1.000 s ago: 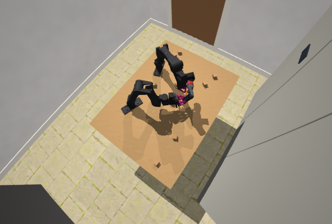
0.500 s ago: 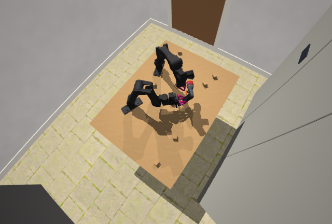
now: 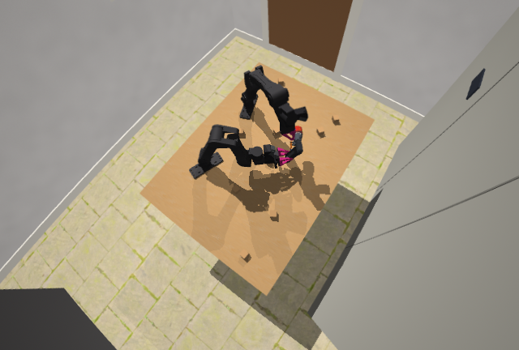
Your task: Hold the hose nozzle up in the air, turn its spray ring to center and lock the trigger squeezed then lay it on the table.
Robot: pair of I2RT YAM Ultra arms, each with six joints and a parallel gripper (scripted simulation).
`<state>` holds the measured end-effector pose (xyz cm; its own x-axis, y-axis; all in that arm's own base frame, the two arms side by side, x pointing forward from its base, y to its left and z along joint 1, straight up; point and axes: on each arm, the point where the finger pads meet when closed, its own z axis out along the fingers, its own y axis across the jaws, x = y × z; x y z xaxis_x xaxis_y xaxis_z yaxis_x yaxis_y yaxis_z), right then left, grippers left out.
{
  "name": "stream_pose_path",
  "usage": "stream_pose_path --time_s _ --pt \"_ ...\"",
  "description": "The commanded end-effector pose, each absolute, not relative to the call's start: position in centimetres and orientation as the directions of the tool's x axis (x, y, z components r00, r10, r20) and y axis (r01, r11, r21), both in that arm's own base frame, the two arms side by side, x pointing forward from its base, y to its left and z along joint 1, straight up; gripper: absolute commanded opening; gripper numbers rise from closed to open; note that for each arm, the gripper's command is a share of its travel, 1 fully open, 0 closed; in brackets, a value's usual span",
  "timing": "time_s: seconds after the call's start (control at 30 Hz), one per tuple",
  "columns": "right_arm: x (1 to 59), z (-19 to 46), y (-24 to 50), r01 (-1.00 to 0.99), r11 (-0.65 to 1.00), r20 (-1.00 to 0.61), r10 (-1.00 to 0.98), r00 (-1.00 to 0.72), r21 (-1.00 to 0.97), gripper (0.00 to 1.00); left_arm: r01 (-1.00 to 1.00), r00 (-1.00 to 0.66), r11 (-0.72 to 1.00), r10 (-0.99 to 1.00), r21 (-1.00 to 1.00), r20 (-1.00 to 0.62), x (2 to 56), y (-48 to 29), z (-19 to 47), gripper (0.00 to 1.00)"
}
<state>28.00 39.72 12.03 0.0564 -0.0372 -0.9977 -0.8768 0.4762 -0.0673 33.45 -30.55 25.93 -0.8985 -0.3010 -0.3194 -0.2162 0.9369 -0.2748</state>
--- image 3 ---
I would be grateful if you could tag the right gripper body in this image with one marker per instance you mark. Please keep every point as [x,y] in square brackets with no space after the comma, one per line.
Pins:
[276,158]

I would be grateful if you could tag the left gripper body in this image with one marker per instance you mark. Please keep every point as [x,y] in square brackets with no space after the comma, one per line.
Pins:
[283,128]

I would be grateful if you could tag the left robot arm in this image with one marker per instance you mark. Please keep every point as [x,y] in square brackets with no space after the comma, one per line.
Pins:
[275,94]

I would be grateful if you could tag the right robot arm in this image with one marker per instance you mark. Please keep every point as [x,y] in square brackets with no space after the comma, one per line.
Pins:
[208,160]

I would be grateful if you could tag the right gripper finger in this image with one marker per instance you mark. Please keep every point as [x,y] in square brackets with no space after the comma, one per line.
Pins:
[282,151]
[284,160]

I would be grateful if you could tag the black and red hose nozzle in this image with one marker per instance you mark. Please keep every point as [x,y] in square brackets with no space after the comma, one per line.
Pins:
[297,150]

